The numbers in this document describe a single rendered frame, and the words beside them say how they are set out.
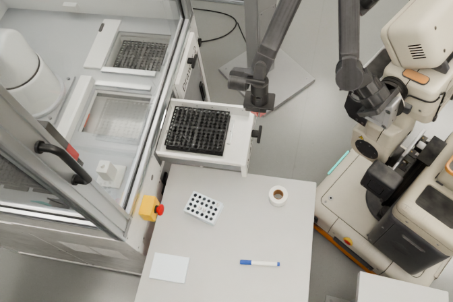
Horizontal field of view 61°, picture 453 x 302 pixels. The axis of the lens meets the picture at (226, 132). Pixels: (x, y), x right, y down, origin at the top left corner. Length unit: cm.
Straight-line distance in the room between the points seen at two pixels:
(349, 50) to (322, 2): 211
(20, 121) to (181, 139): 83
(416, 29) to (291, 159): 142
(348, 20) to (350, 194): 112
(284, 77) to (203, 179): 133
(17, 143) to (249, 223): 92
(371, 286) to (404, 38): 80
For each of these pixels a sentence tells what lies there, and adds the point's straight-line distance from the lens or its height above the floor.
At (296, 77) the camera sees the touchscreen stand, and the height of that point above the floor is 3.
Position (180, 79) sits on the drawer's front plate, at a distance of 159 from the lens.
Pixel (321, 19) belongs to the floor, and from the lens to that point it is 312.
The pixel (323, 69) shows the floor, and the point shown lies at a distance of 280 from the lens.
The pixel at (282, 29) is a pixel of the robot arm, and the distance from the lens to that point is 116.
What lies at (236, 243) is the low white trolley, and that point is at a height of 76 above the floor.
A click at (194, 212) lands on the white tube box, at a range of 146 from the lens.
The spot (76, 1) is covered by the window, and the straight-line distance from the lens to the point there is 96.
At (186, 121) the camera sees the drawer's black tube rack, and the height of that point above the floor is 87.
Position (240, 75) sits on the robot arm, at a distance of 122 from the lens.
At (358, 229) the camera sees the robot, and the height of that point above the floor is 28.
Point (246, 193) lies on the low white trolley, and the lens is 150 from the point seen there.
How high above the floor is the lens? 217
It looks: 60 degrees down
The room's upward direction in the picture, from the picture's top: 9 degrees counter-clockwise
